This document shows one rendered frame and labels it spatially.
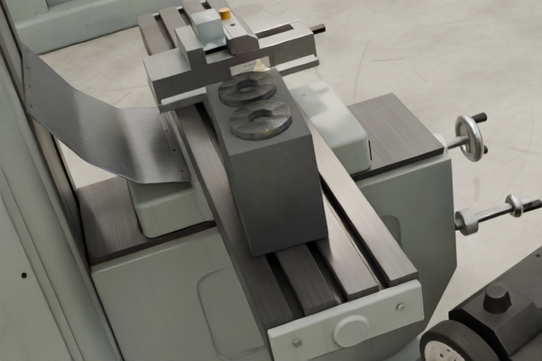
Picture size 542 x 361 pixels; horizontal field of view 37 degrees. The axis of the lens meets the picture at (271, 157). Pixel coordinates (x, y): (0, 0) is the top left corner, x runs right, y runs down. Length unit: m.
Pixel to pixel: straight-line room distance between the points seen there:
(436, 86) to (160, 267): 2.05
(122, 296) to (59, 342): 0.15
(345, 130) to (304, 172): 0.53
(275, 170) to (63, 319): 0.66
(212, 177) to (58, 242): 0.33
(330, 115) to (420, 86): 1.78
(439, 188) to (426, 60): 1.95
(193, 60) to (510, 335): 0.79
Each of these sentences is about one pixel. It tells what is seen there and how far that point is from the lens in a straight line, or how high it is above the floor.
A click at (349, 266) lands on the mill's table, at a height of 0.95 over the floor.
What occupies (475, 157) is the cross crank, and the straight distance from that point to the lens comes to 1.91.
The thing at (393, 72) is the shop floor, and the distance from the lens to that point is 3.60.
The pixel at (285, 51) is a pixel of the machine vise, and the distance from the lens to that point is 1.65.
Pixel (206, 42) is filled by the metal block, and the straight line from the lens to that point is 1.63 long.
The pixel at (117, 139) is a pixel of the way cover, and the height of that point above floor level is 0.92.
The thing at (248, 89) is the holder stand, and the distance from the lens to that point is 1.24.
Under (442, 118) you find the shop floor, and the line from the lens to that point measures 3.24.
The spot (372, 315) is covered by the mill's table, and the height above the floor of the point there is 0.92.
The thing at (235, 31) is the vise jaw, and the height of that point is 1.06.
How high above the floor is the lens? 1.72
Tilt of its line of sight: 33 degrees down
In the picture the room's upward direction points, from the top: 12 degrees counter-clockwise
